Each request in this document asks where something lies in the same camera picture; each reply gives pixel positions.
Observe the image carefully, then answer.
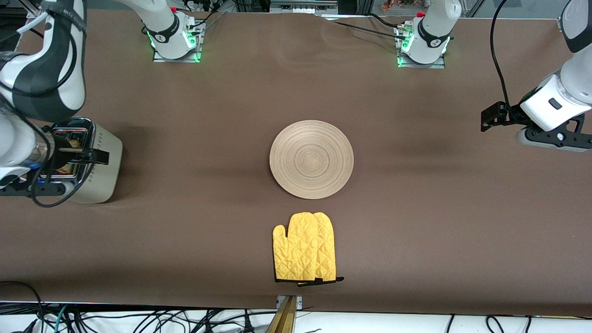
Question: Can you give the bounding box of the slice of brown bread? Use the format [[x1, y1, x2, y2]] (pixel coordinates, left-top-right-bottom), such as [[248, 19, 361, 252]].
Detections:
[[55, 138, 85, 176]]

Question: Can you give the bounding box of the round wooden plate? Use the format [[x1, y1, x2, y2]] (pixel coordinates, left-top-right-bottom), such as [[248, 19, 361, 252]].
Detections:
[[270, 120, 354, 200]]

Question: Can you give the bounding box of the cream and chrome toaster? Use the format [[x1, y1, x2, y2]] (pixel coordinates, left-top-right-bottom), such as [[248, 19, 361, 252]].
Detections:
[[32, 117, 123, 204]]

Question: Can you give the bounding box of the orange background decoration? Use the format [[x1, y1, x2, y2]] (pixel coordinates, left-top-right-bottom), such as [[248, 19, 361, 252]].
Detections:
[[382, 0, 417, 12]]

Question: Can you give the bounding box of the brown table cover cloth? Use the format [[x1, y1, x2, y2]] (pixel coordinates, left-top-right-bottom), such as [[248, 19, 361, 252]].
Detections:
[[0, 7, 592, 318]]

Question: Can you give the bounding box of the yellow quilted oven mitt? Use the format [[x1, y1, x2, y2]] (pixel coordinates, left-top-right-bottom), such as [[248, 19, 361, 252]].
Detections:
[[272, 212, 321, 283], [312, 212, 345, 286]]

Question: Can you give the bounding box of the brass coloured mounting bar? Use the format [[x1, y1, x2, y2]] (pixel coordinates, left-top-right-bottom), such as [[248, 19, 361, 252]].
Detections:
[[266, 295, 303, 333]]

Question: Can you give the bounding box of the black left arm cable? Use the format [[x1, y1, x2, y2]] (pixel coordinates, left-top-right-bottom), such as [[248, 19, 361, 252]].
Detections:
[[489, 0, 512, 109]]

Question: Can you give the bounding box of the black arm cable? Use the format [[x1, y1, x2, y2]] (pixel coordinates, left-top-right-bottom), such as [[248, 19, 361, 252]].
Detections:
[[489, 0, 512, 109], [0, 0, 88, 208]]

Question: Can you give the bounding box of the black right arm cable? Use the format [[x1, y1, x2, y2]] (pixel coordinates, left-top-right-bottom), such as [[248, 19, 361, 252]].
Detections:
[[0, 0, 88, 208]]

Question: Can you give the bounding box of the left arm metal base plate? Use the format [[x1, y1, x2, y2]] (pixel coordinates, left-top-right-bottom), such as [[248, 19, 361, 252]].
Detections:
[[396, 25, 446, 69]]

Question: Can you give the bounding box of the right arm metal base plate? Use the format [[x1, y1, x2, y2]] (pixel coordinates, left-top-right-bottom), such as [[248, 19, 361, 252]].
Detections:
[[153, 14, 202, 63]]

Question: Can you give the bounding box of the black looped floor cable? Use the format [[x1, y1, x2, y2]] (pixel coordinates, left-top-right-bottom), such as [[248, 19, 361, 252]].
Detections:
[[0, 281, 45, 333]]

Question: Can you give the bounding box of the black left base cable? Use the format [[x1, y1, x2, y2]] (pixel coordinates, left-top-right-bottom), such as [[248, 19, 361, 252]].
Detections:
[[319, 13, 410, 43]]

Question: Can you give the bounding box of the black base cable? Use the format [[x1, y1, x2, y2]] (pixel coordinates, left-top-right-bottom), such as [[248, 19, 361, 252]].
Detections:
[[319, 13, 410, 43], [183, 0, 227, 35]]

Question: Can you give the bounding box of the teal floor cable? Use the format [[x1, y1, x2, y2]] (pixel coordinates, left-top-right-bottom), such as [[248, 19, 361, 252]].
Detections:
[[54, 304, 70, 333]]

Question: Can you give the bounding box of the black right base cable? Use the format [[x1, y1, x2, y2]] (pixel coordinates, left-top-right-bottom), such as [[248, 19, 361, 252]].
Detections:
[[183, 0, 227, 35]]

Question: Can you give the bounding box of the aluminium frame rail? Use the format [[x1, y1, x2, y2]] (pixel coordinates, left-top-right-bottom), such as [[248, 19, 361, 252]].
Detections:
[[270, 0, 338, 14]]

